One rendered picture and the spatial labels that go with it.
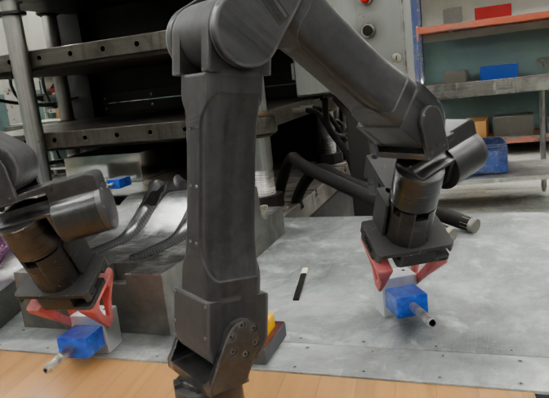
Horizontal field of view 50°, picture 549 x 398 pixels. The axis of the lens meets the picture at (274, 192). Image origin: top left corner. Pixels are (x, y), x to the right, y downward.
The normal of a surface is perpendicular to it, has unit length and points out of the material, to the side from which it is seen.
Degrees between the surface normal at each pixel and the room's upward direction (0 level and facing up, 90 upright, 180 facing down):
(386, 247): 29
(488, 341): 0
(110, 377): 0
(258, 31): 90
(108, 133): 90
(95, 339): 90
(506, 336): 0
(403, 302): 90
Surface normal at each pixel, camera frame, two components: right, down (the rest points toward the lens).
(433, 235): 0.00, -0.77
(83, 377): -0.11, -0.97
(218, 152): 0.54, 0.11
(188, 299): -0.81, 0.05
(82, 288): -0.22, -0.74
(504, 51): -0.31, 0.22
